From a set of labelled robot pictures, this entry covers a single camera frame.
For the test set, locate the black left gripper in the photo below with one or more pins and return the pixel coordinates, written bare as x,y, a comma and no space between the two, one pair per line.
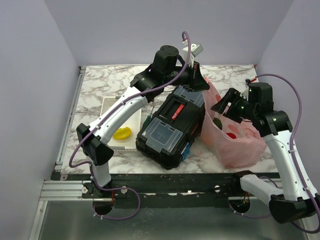
196,80

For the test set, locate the green handled screwdriver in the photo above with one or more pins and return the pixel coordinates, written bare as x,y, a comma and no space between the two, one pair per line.
148,118

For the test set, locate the blue foil wrapper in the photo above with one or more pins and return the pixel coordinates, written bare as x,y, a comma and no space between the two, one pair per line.
185,152

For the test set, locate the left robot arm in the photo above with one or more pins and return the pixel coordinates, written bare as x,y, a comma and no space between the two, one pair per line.
168,68

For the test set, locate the black plastic toolbox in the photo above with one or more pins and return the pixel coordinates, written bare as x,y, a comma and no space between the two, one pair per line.
172,126

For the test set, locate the black mounting base plate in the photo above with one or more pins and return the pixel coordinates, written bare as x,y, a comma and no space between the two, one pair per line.
164,190

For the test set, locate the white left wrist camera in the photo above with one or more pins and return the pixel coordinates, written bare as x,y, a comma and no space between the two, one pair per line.
196,49

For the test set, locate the red fake apple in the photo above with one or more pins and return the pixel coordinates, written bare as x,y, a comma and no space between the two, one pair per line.
231,135

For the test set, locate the green fake fruit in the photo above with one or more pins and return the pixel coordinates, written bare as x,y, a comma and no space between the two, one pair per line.
218,123

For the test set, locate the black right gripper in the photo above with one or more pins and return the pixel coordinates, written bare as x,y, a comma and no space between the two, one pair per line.
234,96

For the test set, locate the pink plastic bag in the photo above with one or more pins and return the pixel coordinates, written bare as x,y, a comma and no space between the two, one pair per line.
244,151

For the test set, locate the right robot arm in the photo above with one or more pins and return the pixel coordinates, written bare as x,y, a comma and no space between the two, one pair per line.
298,198

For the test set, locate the yellow fake fruit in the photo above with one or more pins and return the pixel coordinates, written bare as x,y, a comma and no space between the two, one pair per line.
122,133

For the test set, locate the aluminium frame rail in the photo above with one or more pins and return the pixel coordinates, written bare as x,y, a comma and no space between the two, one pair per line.
60,189

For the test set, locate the white perforated plastic basket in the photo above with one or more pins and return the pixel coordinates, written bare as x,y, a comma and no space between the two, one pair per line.
125,139

